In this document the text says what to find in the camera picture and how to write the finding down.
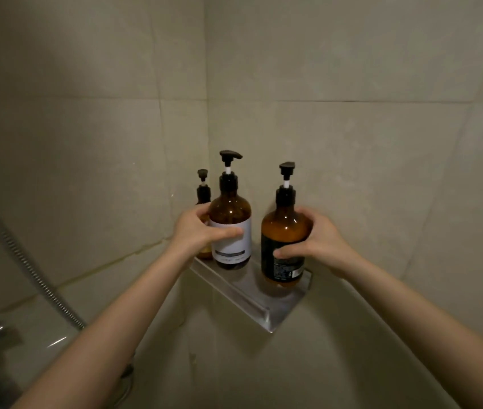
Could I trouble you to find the person's left hand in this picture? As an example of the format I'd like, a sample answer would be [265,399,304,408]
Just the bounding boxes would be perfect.
[169,203,244,263]

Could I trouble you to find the person's right hand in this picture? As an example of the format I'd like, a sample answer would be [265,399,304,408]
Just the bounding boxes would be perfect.
[273,206,364,278]

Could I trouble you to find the amber pump bottle white label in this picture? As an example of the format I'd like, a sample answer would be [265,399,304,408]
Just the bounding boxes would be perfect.
[208,150,252,270]

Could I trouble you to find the amber pump bottle black label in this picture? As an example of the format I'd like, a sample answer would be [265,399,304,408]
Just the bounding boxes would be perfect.
[260,162,313,288]

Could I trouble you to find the person's left forearm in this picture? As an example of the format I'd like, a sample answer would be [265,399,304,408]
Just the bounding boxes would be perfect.
[11,243,194,409]

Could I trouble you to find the person's right forearm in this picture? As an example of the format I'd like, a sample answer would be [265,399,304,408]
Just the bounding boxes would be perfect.
[338,254,483,409]

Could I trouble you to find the small amber pump bottle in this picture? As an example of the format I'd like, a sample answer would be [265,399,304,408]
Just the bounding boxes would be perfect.
[195,169,214,260]

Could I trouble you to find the metal corner shelf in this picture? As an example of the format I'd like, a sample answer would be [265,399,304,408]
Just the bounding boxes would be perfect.
[189,247,313,334]

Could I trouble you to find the metal shower hose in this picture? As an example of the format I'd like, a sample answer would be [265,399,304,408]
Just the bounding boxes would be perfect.
[0,183,87,331]

